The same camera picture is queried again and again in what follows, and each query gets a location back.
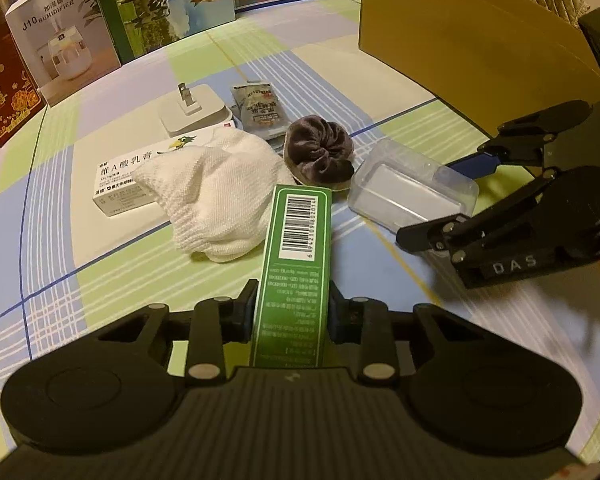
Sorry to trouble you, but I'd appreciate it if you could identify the white ointment box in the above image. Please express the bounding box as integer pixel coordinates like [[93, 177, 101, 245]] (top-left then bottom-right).
[[93, 119, 236, 218]]

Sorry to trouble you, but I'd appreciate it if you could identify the dark velvet scrunchie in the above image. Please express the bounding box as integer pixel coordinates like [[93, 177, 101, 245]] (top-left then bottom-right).
[[283, 115, 355, 192]]

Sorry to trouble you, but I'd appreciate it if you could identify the clear plastic case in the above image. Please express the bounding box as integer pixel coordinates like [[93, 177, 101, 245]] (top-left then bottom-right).
[[349, 139, 478, 233]]

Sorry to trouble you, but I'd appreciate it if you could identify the green medicine box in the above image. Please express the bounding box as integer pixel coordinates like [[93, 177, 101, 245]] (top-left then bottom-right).
[[250, 185, 331, 368]]

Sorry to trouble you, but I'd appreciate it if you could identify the white power adapter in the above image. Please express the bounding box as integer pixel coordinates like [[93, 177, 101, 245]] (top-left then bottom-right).
[[157, 82, 233, 136]]

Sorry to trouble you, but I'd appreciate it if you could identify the silver snack packet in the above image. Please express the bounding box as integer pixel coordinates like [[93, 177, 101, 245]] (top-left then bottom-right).
[[230, 81, 290, 141]]

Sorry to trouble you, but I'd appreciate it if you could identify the white humidifier box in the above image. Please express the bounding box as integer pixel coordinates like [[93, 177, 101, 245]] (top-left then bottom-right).
[[6, 0, 120, 106]]

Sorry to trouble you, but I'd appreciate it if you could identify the red gift box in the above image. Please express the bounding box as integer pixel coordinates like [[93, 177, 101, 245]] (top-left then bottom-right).
[[0, 23, 45, 146]]

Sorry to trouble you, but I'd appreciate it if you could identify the white knitted cloth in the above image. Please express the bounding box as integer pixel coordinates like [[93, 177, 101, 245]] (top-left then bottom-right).
[[132, 127, 294, 263]]

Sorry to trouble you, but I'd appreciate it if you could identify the open cardboard box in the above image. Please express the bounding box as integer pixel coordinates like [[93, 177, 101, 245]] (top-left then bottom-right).
[[358, 0, 600, 136]]

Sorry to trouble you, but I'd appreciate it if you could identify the checkered tablecloth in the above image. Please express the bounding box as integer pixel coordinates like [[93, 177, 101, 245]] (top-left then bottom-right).
[[0, 0, 600, 460]]

